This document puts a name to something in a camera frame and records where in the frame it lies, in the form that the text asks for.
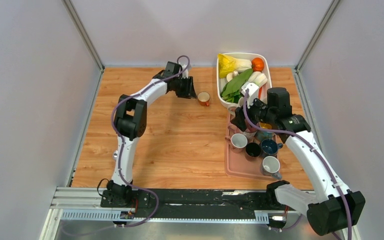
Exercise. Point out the white bok choy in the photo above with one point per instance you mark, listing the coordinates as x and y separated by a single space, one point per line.
258 78

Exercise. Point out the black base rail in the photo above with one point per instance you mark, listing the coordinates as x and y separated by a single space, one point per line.
187 204

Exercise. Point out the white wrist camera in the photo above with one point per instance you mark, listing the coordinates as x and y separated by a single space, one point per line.
184 71
253 92

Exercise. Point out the small orange pumpkin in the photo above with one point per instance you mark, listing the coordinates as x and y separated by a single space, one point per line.
257 64

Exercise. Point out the pink plastic tray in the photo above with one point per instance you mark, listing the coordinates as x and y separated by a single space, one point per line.
238 164

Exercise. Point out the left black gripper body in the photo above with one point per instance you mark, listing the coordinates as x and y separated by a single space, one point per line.
184 87

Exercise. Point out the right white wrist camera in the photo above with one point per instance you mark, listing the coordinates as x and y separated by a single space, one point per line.
253 92

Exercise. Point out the orange small mug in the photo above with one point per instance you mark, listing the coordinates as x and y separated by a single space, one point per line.
204 98

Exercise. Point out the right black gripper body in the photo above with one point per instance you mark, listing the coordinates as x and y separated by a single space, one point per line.
257 113

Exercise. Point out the green leafy vegetable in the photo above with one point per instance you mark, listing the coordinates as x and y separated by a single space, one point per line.
235 84

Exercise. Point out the yellow napa cabbage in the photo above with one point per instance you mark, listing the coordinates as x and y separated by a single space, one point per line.
228 64

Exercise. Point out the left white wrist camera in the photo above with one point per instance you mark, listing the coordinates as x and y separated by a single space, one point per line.
184 71

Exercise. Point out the dark blue round mug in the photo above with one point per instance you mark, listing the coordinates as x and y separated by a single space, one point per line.
269 147

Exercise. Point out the orange carrot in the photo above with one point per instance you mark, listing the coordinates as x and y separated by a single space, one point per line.
260 92

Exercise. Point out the blue butterfly mug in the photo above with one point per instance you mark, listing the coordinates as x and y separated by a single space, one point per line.
263 135

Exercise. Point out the grey-blue dotted mug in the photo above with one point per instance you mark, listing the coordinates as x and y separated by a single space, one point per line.
270 166

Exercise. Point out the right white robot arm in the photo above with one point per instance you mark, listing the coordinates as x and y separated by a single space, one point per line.
333 206

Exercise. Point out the small brown mug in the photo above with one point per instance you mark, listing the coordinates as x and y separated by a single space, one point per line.
252 151

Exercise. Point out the silver metal bottle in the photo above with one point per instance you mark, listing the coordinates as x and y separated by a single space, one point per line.
115 155

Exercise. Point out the pink upside-down mug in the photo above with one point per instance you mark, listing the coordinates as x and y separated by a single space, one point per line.
249 132

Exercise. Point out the small pink dotted mug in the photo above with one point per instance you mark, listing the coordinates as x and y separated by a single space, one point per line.
236 142

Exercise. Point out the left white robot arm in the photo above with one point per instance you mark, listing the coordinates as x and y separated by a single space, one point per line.
129 121

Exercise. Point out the white mushroom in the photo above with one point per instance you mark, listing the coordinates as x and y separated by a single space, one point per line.
231 75

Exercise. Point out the white vegetable bin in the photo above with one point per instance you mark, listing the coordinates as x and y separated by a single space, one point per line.
221 82

